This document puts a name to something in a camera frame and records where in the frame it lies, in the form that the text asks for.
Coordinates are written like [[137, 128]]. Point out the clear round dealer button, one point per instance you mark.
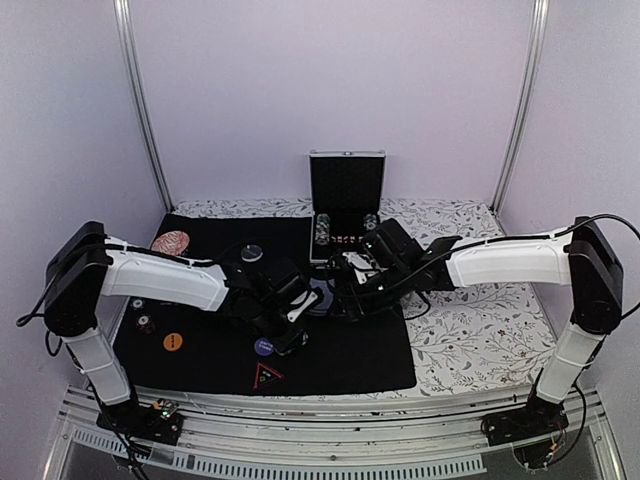
[[251, 253]]

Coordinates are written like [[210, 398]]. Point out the orange big blind button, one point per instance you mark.
[[173, 342]]

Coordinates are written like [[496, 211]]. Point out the right aluminium corner post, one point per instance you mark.
[[533, 57]]

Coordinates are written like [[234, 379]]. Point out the black poker mat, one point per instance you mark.
[[218, 357]]

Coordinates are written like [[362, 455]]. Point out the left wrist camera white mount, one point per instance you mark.
[[300, 305]]

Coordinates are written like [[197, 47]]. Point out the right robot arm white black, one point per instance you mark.
[[393, 265]]

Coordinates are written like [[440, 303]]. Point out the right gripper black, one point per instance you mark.
[[356, 304]]

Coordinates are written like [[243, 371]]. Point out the left aluminium corner post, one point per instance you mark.
[[126, 36]]

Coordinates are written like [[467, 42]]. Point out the left chip stack in case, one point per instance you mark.
[[322, 235]]

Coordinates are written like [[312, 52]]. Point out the red brown poker chip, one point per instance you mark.
[[145, 324]]

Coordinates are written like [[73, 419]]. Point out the purple small blind button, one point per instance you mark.
[[263, 347]]

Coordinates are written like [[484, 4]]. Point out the red dice row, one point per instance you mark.
[[345, 239]]

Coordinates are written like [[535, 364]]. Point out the aluminium poker chip case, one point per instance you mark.
[[346, 185]]

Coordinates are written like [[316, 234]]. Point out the triangular red black marker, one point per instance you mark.
[[265, 375]]

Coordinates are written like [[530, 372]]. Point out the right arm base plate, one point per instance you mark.
[[535, 418]]

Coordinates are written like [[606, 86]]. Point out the right chip stack in case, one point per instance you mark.
[[370, 222]]

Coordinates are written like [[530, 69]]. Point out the aluminium corner post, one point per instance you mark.
[[533, 57], [126, 36]]

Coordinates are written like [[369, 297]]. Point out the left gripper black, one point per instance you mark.
[[290, 341]]

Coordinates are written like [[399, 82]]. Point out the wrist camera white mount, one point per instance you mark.
[[363, 270], [300, 305]]

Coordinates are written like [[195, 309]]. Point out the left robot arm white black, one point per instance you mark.
[[93, 264]]

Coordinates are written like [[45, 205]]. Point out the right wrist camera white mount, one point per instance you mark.
[[363, 270]]

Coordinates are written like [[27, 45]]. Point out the patterned ceramic bowl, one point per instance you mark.
[[174, 243]]

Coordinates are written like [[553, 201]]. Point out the dark green poker chip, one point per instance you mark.
[[137, 304]]

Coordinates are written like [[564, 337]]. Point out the aluminium front rail frame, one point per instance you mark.
[[374, 437]]

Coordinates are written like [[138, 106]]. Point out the chip stack in case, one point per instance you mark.
[[322, 235], [370, 222]]

